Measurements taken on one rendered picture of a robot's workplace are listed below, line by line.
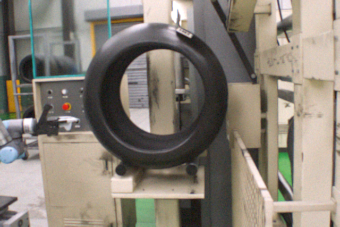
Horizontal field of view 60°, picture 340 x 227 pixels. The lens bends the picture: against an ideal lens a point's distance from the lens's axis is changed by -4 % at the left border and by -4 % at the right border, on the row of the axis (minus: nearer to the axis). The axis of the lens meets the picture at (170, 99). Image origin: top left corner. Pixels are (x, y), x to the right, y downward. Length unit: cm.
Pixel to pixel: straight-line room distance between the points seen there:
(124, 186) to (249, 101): 67
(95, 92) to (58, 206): 127
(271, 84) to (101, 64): 77
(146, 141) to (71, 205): 97
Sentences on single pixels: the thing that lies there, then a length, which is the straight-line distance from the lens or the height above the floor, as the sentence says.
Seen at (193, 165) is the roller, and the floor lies 92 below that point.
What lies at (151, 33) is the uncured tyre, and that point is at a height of 142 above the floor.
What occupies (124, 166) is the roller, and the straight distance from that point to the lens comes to 124.
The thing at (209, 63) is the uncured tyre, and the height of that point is 130.
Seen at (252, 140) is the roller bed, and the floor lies 94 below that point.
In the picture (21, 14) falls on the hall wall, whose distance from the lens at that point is 1300.
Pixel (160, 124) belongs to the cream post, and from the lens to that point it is 154.
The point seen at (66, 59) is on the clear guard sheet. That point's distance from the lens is 209.
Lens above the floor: 128
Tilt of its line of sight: 6 degrees down
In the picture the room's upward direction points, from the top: 3 degrees counter-clockwise
